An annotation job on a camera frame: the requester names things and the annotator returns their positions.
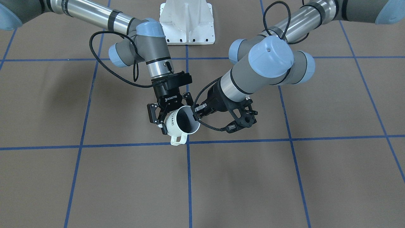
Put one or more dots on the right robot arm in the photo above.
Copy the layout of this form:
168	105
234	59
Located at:
143	41

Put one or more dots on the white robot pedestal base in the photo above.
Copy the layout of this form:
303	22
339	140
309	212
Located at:
187	22

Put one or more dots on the white ceramic mug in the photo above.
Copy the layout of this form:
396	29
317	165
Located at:
181	123

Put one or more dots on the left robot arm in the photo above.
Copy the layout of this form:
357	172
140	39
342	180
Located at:
267	59

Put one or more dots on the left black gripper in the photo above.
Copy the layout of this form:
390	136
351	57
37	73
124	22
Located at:
215	97

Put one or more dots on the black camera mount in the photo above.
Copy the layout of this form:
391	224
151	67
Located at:
243	114

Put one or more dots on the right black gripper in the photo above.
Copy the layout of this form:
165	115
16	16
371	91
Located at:
168	98

